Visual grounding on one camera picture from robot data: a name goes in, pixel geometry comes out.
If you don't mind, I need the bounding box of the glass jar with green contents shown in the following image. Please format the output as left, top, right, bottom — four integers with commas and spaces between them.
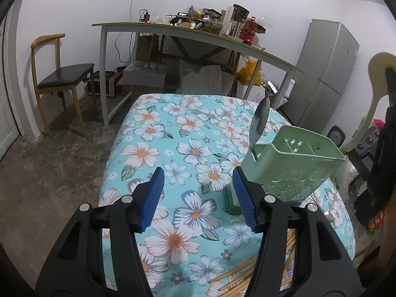
203, 19, 224, 34

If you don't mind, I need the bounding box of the red oil bottle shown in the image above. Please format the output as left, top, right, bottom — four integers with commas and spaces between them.
242, 16, 258, 44

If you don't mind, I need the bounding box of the dark brown packet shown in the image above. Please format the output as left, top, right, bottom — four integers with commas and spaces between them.
232, 4, 250, 19

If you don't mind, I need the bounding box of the white woven sack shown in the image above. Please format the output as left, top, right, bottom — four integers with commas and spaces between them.
179, 59, 224, 95

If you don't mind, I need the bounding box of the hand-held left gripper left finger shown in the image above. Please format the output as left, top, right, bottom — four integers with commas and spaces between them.
35, 167, 165, 297

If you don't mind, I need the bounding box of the green plastic utensil holder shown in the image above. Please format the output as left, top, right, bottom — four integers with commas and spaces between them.
223, 124, 346, 215

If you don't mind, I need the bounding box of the colourful snack bag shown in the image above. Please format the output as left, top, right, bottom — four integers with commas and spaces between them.
188, 5, 207, 22

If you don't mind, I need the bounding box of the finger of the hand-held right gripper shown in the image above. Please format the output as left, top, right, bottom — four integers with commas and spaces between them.
384, 67, 396, 109

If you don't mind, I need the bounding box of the silver refrigerator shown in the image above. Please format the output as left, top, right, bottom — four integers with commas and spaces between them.
277, 19, 360, 127

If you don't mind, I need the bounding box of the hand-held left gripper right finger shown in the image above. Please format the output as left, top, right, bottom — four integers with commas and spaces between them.
232, 167, 362, 297

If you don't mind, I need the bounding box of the wooden table frame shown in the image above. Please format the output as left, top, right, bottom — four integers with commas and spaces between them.
353, 241, 373, 268

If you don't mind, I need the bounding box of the cardboard box under desk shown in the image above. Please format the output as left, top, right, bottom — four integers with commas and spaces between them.
135, 34, 163, 64

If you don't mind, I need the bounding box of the white door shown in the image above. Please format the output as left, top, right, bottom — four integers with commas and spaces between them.
0, 15, 21, 161

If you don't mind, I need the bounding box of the wooden chair with black seat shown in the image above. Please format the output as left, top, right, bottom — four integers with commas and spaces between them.
31, 33, 97, 138

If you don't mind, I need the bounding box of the person's right forearm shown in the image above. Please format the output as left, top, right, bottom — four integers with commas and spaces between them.
376, 223, 396, 285

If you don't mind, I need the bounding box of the red snack packet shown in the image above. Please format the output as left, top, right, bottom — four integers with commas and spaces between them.
367, 210, 386, 232

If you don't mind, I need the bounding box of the long white-framed desk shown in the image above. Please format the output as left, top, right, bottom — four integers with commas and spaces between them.
92, 22, 305, 127

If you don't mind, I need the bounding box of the blue floral tablecloth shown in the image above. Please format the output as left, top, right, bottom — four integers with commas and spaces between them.
98, 94, 356, 297

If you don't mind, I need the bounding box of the grey storage crate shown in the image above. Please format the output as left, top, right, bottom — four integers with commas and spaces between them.
122, 62, 168, 88

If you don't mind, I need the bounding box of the yellow plastic bag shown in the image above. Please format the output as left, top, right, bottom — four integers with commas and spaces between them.
236, 57, 263, 86

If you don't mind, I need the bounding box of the metal spoon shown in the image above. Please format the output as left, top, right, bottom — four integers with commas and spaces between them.
249, 97, 271, 158

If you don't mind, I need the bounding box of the brown metal-edged case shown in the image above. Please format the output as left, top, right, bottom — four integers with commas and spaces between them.
86, 71, 124, 97

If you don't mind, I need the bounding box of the cream plastic spoon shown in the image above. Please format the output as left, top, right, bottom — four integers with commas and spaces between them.
343, 52, 396, 155

